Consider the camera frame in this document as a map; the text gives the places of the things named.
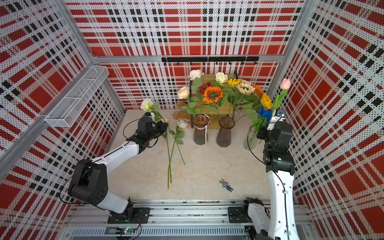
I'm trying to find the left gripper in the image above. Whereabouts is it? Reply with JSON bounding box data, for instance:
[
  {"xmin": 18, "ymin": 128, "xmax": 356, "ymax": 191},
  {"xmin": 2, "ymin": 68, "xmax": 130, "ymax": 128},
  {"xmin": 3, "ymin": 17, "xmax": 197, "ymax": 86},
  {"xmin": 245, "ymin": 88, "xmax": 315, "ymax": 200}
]
[{"xmin": 147, "ymin": 120, "xmax": 169, "ymax": 141}]

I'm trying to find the blue tulip stem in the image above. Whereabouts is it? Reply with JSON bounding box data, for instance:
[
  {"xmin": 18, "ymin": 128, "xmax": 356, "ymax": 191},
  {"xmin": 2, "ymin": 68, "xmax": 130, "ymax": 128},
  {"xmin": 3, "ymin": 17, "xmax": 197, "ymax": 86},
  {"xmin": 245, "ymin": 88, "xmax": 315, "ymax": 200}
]
[
  {"xmin": 266, "ymin": 110, "xmax": 273, "ymax": 123},
  {"xmin": 253, "ymin": 109, "xmax": 269, "ymax": 130},
  {"xmin": 257, "ymin": 107, "xmax": 264, "ymax": 115}
]

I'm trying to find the orange gerbera flower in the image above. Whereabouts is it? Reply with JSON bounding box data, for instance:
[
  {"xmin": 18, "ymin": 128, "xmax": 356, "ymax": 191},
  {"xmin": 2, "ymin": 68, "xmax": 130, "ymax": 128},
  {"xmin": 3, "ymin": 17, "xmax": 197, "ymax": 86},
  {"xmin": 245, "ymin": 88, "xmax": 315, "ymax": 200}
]
[
  {"xmin": 251, "ymin": 84, "xmax": 265, "ymax": 98},
  {"xmin": 203, "ymin": 86, "xmax": 229, "ymax": 119}
]

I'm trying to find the pink tulip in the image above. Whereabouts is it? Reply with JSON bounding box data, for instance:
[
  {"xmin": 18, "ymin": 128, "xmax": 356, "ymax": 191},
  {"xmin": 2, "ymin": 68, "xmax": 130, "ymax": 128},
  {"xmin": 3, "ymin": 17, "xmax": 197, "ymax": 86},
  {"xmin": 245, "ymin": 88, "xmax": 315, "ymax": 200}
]
[{"xmin": 272, "ymin": 78, "xmax": 291, "ymax": 112}]

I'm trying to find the large cream sunflower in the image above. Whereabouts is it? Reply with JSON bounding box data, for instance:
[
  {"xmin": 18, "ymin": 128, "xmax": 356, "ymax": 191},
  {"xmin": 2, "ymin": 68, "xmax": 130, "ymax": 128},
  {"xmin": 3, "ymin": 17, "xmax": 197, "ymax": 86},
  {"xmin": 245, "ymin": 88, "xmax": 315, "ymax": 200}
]
[{"xmin": 232, "ymin": 79, "xmax": 256, "ymax": 119}]

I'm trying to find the red gerbera flower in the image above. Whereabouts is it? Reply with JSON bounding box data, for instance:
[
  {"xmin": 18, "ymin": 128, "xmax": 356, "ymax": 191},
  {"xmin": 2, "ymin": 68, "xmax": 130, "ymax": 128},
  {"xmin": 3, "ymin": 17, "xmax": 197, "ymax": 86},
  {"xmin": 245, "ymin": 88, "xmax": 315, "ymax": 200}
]
[{"xmin": 198, "ymin": 82, "xmax": 212, "ymax": 95}]

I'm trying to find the pale pink rose flower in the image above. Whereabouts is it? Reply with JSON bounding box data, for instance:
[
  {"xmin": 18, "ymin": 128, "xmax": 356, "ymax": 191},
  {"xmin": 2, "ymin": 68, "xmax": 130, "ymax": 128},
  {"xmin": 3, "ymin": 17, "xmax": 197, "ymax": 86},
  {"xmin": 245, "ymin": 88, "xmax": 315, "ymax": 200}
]
[{"xmin": 189, "ymin": 70, "xmax": 204, "ymax": 93}]

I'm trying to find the white rose flower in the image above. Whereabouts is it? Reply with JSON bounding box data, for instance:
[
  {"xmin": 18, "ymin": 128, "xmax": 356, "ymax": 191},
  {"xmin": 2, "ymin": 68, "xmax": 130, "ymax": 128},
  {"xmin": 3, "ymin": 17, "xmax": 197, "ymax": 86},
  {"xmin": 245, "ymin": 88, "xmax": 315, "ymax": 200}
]
[{"xmin": 215, "ymin": 72, "xmax": 228, "ymax": 85}]

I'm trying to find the small white rose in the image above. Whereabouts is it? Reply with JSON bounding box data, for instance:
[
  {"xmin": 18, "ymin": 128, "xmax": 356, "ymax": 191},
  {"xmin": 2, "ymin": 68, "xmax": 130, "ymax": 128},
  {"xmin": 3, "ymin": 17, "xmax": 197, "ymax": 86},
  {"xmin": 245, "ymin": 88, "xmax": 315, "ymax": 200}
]
[{"xmin": 164, "ymin": 120, "xmax": 189, "ymax": 189}]

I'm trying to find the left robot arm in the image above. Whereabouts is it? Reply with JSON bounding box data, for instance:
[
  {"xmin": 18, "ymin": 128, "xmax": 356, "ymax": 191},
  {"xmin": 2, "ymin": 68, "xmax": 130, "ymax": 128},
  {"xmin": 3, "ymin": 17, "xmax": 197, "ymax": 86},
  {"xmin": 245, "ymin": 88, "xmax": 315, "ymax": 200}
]
[{"xmin": 68, "ymin": 115, "xmax": 169, "ymax": 219}]

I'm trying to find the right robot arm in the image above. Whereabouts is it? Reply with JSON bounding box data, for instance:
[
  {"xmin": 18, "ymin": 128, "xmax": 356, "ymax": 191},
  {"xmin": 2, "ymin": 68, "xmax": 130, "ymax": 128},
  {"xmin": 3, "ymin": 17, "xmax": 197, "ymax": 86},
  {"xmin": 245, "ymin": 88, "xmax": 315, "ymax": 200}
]
[{"xmin": 247, "ymin": 122, "xmax": 299, "ymax": 240}]

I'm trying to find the clear glass vase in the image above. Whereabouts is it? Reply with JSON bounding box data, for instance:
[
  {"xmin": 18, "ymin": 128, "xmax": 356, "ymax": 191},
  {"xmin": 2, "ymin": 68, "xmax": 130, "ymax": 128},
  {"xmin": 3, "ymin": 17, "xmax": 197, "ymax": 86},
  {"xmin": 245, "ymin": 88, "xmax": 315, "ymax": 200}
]
[{"xmin": 243, "ymin": 126, "xmax": 259, "ymax": 151}]

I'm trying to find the dark ribbed glass vase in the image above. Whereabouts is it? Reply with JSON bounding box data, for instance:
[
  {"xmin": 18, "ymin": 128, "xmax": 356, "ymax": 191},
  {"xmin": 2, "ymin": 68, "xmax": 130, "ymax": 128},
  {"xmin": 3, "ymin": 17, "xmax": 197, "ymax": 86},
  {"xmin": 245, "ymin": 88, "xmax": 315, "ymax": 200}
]
[{"xmin": 216, "ymin": 117, "xmax": 236, "ymax": 148}]

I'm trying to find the pink glass vase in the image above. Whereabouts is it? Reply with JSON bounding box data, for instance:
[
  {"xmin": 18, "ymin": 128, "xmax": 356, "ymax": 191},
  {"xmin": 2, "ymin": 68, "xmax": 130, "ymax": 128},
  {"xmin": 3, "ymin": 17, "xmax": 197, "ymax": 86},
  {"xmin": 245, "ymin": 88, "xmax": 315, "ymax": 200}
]
[{"xmin": 193, "ymin": 114, "xmax": 211, "ymax": 145}]

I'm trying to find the wooden two-tier shelf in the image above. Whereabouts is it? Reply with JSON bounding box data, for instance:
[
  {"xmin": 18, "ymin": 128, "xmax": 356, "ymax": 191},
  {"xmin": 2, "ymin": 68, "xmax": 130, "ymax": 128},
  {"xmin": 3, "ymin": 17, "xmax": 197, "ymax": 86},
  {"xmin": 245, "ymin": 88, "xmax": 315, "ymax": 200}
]
[{"xmin": 191, "ymin": 74, "xmax": 234, "ymax": 130}]

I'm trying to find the green circuit board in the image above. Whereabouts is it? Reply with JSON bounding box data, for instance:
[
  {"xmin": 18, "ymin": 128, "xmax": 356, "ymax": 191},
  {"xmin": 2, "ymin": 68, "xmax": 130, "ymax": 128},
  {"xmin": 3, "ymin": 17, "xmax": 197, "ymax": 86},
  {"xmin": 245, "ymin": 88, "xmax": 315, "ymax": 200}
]
[{"xmin": 115, "ymin": 228, "xmax": 137, "ymax": 236}]

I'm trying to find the small grey figurine keychain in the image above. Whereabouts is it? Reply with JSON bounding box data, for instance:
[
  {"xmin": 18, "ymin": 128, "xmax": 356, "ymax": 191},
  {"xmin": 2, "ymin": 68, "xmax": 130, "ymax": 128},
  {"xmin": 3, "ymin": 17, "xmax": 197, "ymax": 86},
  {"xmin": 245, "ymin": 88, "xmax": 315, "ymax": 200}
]
[{"xmin": 219, "ymin": 179, "xmax": 233, "ymax": 192}]

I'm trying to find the black hook rail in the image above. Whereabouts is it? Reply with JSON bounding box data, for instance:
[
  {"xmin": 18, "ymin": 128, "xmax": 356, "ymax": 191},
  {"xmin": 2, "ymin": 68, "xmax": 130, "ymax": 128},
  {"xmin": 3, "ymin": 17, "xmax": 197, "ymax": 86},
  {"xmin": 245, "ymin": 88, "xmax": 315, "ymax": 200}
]
[{"xmin": 161, "ymin": 56, "xmax": 260, "ymax": 64}]

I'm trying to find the white wire wall basket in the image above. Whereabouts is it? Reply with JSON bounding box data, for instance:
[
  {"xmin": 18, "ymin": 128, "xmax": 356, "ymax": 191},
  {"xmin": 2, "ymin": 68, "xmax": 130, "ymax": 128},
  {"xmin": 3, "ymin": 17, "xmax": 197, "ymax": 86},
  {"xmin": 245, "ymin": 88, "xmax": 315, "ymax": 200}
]
[{"xmin": 45, "ymin": 66, "xmax": 109, "ymax": 128}]

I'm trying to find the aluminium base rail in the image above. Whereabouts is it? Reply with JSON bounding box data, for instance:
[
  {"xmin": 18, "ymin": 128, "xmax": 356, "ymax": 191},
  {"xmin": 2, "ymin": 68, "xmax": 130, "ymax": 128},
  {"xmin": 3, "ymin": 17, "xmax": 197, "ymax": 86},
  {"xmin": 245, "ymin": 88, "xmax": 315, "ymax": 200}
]
[{"xmin": 65, "ymin": 200, "xmax": 245, "ymax": 227}]

